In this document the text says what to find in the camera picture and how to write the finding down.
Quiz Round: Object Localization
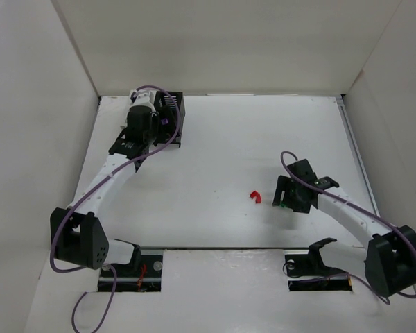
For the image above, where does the black slatted container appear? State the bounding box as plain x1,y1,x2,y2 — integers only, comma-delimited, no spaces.
154,92,185,147

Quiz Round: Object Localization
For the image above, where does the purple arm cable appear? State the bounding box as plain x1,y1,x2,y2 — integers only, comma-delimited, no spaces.
279,151,416,305
50,85,181,333

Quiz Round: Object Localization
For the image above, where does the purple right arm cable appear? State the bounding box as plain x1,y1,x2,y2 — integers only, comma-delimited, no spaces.
279,151,416,305

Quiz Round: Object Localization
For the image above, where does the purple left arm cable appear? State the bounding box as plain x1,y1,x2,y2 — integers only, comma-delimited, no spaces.
50,85,181,333

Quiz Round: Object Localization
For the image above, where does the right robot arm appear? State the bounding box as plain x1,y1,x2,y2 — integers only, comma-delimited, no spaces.
273,159,416,298

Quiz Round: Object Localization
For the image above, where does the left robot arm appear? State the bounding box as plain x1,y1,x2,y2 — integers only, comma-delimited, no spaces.
50,105,159,273

